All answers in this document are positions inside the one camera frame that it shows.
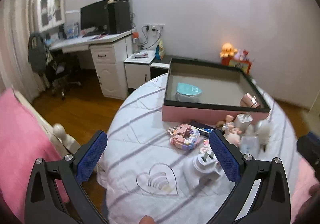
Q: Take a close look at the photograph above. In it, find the white plush toy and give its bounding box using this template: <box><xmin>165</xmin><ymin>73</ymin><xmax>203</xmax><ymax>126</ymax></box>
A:
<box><xmin>254</xmin><ymin>119</ymin><xmax>271</xmax><ymax>151</ymax></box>

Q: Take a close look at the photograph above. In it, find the white square charger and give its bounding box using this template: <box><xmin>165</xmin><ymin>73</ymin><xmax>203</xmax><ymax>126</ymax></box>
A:
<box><xmin>234</xmin><ymin>113</ymin><xmax>253</xmax><ymax>132</ymax></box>

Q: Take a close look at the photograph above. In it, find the clear heart acrylic piece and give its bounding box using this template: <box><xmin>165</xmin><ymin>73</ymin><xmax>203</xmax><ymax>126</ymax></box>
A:
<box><xmin>136</xmin><ymin>163</ymin><xmax>178</xmax><ymax>196</ymax></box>

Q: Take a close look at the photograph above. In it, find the pink blanket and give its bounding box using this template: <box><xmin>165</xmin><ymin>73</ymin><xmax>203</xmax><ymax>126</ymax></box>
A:
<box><xmin>1</xmin><ymin>89</ymin><xmax>67</xmax><ymax>223</ymax></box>

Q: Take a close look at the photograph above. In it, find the rose gold cylinder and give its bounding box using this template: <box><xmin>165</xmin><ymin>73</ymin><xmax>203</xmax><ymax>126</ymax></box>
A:
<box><xmin>240</xmin><ymin>93</ymin><xmax>260</xmax><ymax>109</ymax></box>

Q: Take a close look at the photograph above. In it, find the pink pig doll figure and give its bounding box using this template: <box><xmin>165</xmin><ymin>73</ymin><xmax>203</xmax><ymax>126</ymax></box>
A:
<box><xmin>216</xmin><ymin>115</ymin><xmax>242</xmax><ymax>148</ymax></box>

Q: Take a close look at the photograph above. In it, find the striped white table cloth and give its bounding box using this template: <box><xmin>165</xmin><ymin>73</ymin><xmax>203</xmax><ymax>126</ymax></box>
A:
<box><xmin>96</xmin><ymin>71</ymin><xmax>301</xmax><ymax>224</ymax></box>

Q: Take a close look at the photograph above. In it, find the orange toy box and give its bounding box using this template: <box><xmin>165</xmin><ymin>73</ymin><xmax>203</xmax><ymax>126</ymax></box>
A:
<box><xmin>221</xmin><ymin>49</ymin><xmax>253</xmax><ymax>75</ymax></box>

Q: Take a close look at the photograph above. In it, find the pink black storage box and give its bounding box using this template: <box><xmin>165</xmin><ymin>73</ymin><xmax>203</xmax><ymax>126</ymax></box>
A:
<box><xmin>162</xmin><ymin>59</ymin><xmax>271</xmax><ymax>125</ymax></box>

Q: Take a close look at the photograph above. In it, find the orange octopus plush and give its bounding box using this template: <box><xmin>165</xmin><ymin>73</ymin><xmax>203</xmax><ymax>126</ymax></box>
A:
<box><xmin>220</xmin><ymin>43</ymin><xmax>238</xmax><ymax>58</ymax></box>

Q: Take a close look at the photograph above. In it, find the teal round tin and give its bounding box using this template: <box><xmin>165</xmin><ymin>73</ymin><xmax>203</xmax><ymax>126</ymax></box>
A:
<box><xmin>175</xmin><ymin>83</ymin><xmax>202</xmax><ymax>103</ymax></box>

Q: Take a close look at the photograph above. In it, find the black office chair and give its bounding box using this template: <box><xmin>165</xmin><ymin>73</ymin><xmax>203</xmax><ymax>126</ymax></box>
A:
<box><xmin>28</xmin><ymin>32</ymin><xmax>81</xmax><ymax>100</ymax></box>

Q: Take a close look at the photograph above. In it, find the white desk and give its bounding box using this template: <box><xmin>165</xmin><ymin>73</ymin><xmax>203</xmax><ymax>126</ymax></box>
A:
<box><xmin>49</xmin><ymin>30</ymin><xmax>135</xmax><ymax>100</ymax></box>

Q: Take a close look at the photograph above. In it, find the low black white cabinet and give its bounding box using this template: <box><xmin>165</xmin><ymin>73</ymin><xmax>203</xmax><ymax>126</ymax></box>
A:
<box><xmin>123</xmin><ymin>49</ymin><xmax>226</xmax><ymax>90</ymax></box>

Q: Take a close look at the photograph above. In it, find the snack bag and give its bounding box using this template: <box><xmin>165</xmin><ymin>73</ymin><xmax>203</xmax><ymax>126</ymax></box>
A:
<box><xmin>155</xmin><ymin>39</ymin><xmax>165</xmax><ymax>60</ymax></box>

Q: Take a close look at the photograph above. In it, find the beige curtain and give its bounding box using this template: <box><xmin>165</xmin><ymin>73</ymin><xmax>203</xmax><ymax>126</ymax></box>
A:
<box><xmin>1</xmin><ymin>0</ymin><xmax>45</xmax><ymax>101</ymax></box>

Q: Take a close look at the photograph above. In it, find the black computer monitor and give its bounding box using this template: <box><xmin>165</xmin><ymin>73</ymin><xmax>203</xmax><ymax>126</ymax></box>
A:
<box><xmin>80</xmin><ymin>0</ymin><xmax>109</xmax><ymax>33</ymax></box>

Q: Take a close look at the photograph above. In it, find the white glass door cabinet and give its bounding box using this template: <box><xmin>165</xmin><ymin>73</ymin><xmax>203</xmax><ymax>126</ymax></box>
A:
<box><xmin>36</xmin><ymin>0</ymin><xmax>65</xmax><ymax>33</ymax></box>

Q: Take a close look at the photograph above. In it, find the black computer tower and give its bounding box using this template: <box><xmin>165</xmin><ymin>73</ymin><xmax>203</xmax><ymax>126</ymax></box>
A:
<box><xmin>107</xmin><ymin>1</ymin><xmax>131</xmax><ymax>34</ymax></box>

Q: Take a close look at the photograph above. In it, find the white bed post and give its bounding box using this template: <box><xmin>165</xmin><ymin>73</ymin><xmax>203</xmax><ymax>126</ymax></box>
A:
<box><xmin>13</xmin><ymin>90</ymin><xmax>80</xmax><ymax>157</ymax></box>

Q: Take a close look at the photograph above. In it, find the wall power outlet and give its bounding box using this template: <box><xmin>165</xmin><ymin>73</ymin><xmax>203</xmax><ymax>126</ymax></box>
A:
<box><xmin>145</xmin><ymin>24</ymin><xmax>165</xmax><ymax>33</ymax></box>

